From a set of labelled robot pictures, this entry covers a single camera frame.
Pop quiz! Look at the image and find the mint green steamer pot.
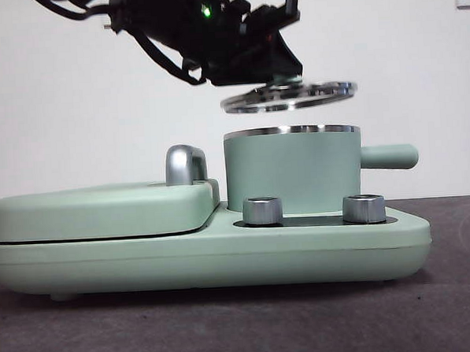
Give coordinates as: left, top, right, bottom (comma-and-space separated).
220, 119, 423, 220

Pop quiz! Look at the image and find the mint green breakfast machine base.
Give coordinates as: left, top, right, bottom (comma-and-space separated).
0, 195, 435, 306

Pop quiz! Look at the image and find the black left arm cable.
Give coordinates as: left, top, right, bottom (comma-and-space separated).
131, 27, 208, 91
32, 0, 110, 25

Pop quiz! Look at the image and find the silver control knob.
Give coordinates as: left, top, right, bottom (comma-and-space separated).
341, 193, 387, 224
242, 195, 285, 227

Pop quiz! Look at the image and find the glass lid with green knob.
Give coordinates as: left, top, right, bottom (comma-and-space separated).
218, 69, 361, 117

